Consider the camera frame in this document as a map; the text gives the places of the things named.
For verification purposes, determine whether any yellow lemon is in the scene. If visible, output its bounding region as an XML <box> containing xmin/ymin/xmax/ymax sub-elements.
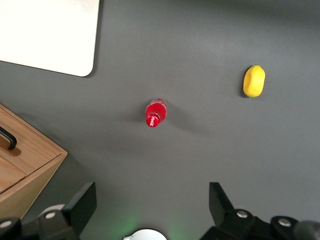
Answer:
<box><xmin>242</xmin><ymin>64</ymin><xmax>266</xmax><ymax>98</ymax></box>

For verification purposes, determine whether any red cola bottle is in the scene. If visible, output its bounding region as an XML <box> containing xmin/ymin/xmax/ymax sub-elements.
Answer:
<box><xmin>145</xmin><ymin>96</ymin><xmax>168</xmax><ymax>129</ymax></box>

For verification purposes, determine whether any cream rectangular plastic tray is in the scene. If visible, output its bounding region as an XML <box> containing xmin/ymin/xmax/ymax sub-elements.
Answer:
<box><xmin>0</xmin><ymin>0</ymin><xmax>100</xmax><ymax>78</ymax></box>

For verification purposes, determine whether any oak wooden drawer cabinet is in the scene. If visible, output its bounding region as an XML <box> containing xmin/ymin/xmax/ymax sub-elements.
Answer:
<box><xmin>0</xmin><ymin>103</ymin><xmax>68</xmax><ymax>221</ymax></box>

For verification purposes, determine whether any wooden drawer with handle recess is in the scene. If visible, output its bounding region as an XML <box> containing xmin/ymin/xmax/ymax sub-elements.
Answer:
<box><xmin>0</xmin><ymin>147</ymin><xmax>26</xmax><ymax>195</ymax></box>
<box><xmin>0</xmin><ymin>103</ymin><xmax>68</xmax><ymax>176</ymax></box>

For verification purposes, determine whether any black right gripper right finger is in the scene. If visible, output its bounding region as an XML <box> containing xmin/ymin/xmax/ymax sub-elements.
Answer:
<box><xmin>199</xmin><ymin>181</ymin><xmax>266</xmax><ymax>240</ymax></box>

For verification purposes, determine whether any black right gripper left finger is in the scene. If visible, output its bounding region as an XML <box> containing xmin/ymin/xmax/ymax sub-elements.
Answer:
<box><xmin>37</xmin><ymin>181</ymin><xmax>98</xmax><ymax>240</ymax></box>

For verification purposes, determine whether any black metal drawer handle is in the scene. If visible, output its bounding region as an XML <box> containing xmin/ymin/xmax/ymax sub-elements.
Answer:
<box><xmin>0</xmin><ymin>125</ymin><xmax>18</xmax><ymax>151</ymax></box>

